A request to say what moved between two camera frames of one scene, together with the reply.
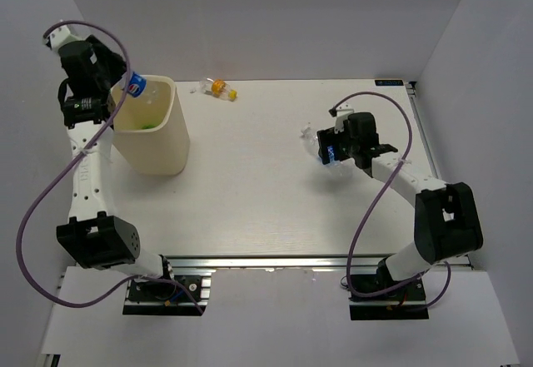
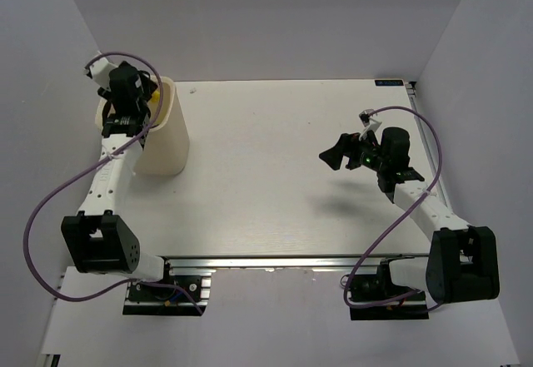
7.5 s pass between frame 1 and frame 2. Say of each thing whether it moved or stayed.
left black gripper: moved
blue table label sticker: stayed
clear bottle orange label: moved
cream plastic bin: stayed
